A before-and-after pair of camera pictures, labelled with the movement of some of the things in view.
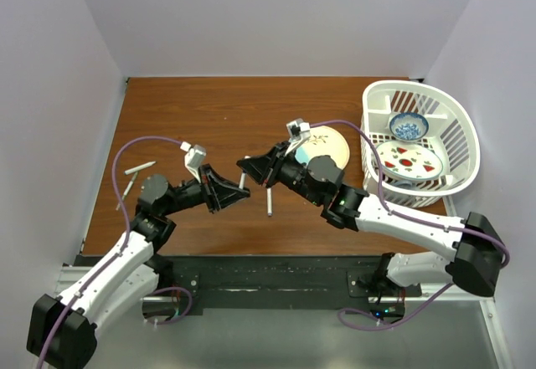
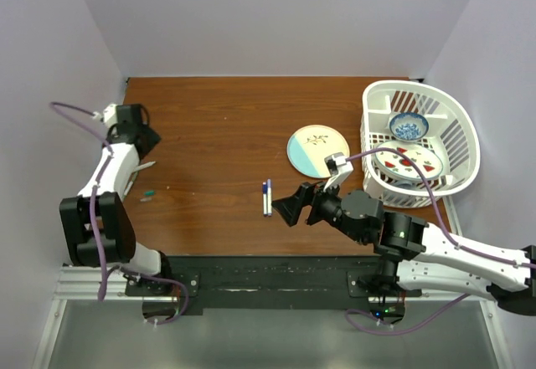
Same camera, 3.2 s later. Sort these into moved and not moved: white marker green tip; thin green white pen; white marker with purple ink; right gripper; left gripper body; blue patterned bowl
Moved: right gripper; left gripper body
Not moved: blue patterned bowl; thin green white pen; white marker with purple ink; white marker green tip
